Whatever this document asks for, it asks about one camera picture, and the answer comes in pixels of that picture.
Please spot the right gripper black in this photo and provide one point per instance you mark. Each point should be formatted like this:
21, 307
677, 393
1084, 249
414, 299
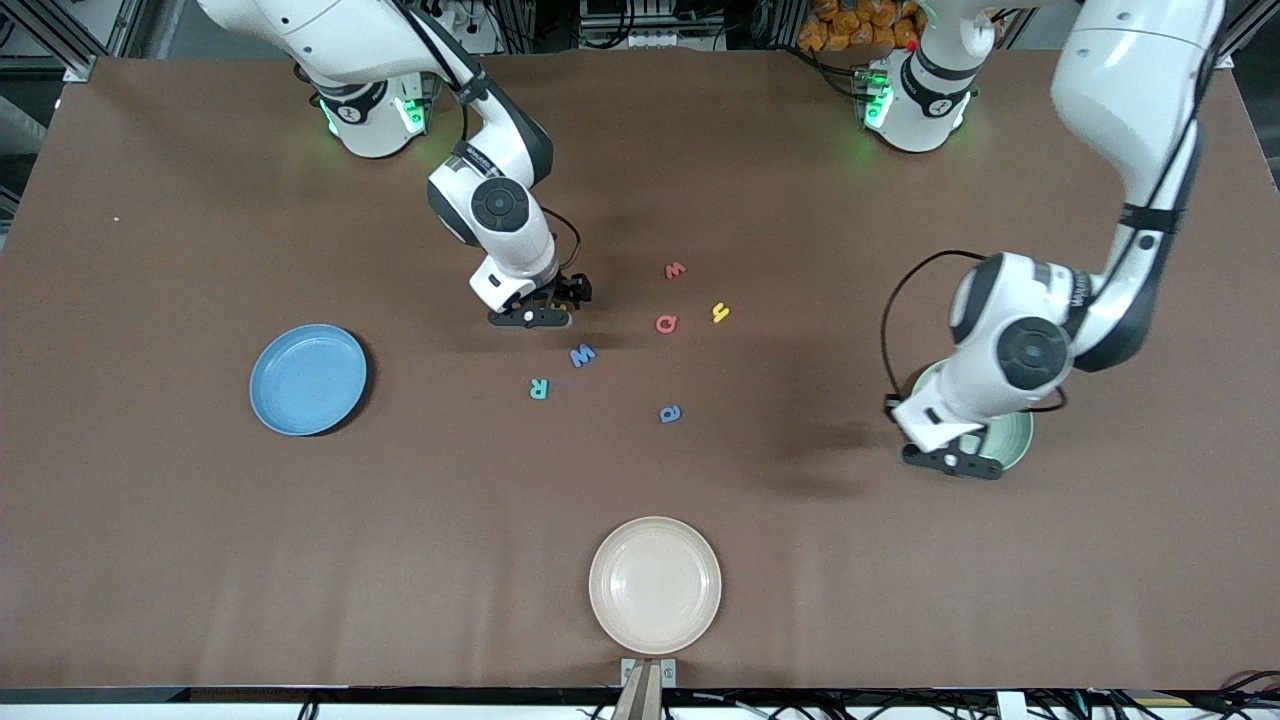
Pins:
566, 290

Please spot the blue uppercase letter W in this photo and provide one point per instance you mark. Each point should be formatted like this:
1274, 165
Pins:
580, 357

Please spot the red uppercase letter Q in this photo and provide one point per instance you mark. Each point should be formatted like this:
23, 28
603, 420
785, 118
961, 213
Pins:
659, 324

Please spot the teal uppercase letter R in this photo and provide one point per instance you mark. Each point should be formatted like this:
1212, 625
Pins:
545, 389

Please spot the blue lowercase letter a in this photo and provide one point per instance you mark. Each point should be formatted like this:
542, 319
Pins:
671, 409

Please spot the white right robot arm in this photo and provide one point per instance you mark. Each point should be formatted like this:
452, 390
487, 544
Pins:
520, 250

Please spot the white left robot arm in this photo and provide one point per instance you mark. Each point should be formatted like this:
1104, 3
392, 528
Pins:
1110, 60

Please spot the green plate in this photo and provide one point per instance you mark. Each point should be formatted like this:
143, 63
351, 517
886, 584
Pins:
1010, 440

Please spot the blue plate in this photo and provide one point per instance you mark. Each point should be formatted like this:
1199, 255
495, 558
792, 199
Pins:
305, 380

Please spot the beige plate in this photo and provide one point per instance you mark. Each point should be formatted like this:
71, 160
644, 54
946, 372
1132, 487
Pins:
655, 585

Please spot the white power strip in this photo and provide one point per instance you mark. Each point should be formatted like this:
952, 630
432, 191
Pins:
475, 30
650, 38

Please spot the brown table cover sheet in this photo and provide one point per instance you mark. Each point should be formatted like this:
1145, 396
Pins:
400, 560

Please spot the bag of orange objects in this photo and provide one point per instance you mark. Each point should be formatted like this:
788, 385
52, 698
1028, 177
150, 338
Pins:
850, 25

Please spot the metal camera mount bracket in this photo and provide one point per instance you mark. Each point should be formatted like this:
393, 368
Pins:
648, 695

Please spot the aluminium frame post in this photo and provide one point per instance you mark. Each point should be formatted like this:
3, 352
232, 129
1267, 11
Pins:
70, 45
1245, 25

